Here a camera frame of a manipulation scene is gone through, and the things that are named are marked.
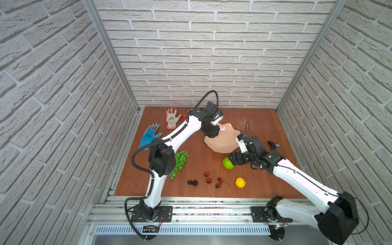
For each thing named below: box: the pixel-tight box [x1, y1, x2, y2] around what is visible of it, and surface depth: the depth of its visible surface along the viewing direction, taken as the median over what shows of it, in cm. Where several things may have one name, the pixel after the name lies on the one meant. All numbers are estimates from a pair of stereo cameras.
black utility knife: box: [267, 140, 281, 151], surface depth 100 cm
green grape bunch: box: [169, 150, 190, 180], surface depth 90 cm
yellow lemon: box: [235, 176, 247, 189], surface depth 82 cm
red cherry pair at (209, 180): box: [204, 171, 213, 184], surface depth 87 cm
